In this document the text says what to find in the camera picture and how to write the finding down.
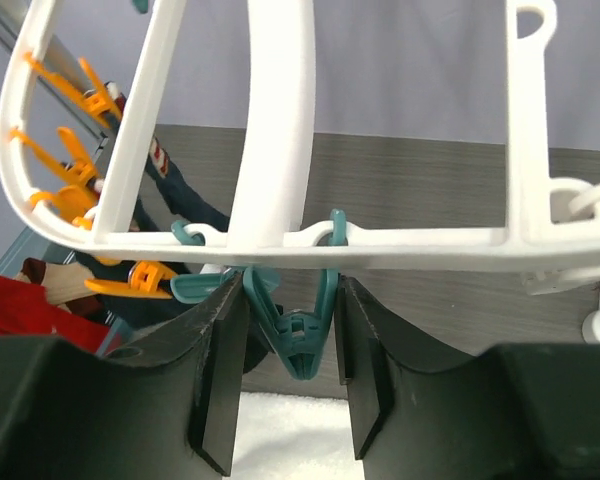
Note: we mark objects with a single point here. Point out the red santa sock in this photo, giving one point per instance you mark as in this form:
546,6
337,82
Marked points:
25,310

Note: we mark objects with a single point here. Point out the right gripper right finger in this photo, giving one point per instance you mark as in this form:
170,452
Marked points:
421,409

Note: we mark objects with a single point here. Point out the beige striped sock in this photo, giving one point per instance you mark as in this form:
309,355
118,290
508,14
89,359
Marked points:
64,286

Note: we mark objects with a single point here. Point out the white towel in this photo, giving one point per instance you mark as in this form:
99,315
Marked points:
293,437

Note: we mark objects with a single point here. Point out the dark navy sock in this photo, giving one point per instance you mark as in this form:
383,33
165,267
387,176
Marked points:
184,201

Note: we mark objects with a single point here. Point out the white round clip hanger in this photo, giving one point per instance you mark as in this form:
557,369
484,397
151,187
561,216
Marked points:
551,233

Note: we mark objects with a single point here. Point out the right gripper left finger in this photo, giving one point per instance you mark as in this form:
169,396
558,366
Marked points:
162,407

